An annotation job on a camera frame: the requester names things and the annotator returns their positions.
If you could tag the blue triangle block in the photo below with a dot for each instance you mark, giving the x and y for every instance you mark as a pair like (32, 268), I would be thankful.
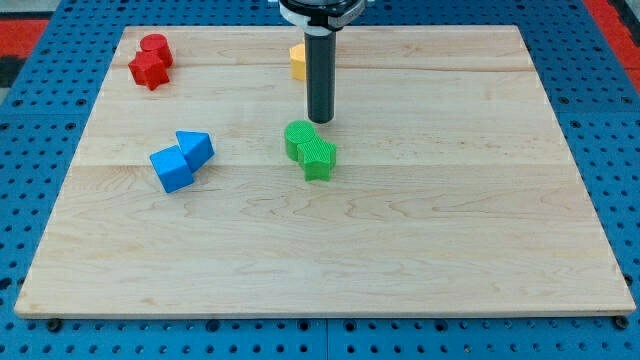
(196, 147)

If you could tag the blue cube block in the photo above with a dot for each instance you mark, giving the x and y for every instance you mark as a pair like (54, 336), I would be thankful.
(171, 168)

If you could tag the red cylinder block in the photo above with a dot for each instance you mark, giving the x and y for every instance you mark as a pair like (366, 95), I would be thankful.
(157, 44)

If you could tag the wooden board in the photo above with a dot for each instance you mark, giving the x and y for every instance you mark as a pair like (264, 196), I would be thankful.
(454, 195)

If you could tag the yellow block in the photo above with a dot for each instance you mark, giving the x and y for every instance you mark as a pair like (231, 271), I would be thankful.
(297, 55)

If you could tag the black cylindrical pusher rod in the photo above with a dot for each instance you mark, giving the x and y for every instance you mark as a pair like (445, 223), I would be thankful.
(320, 54)

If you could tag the green cylinder block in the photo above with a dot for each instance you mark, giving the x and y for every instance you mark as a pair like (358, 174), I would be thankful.
(295, 134)

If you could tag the red star block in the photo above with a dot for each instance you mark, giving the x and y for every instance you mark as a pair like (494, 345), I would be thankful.
(149, 70)

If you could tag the green star block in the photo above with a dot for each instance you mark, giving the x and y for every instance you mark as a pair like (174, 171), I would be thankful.
(317, 158)

